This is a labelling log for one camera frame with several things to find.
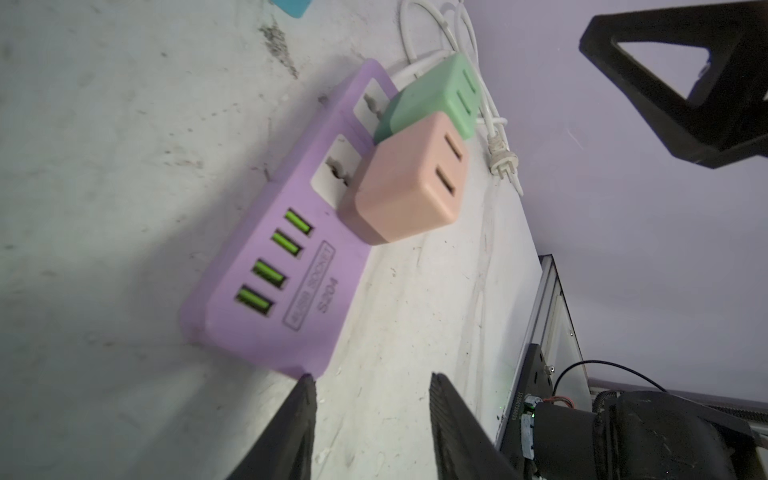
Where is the teal power strip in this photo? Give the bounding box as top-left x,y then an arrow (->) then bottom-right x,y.
272,0 -> 312,18

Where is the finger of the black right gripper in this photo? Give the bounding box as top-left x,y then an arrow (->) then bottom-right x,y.
578,0 -> 768,170

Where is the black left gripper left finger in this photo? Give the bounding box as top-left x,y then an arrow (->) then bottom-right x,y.
228,374 -> 317,480

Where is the green USB charger plug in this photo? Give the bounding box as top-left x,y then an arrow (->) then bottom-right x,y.
374,53 -> 482,144

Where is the purple power strip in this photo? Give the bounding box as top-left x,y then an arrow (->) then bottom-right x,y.
180,59 -> 398,378

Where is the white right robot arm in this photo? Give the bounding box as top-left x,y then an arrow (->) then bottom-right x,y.
481,1 -> 767,479

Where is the pink USB charger plug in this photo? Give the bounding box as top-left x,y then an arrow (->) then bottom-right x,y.
337,111 -> 469,245

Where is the white purple strip cable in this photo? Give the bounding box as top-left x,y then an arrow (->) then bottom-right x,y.
389,0 -> 525,197

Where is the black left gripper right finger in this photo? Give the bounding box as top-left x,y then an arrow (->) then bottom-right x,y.
429,373 -> 522,480

